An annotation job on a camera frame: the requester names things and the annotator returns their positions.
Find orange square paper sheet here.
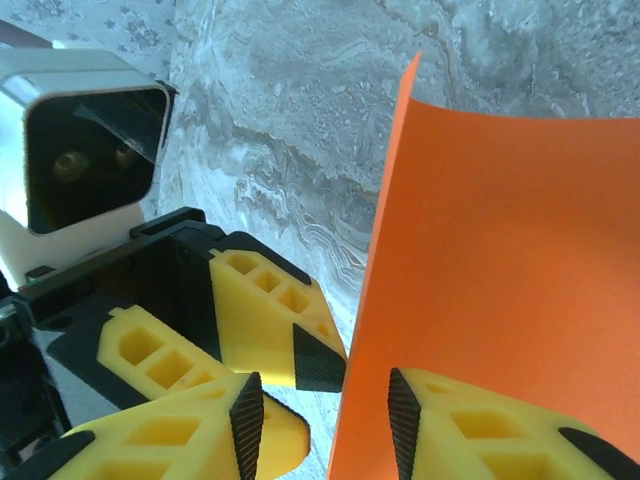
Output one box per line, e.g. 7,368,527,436
327,49,640,480

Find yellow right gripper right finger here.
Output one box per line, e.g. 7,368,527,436
388,367,640,480

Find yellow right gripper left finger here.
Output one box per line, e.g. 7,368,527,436
0,371,265,480

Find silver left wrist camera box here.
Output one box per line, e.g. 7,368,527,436
0,47,177,289

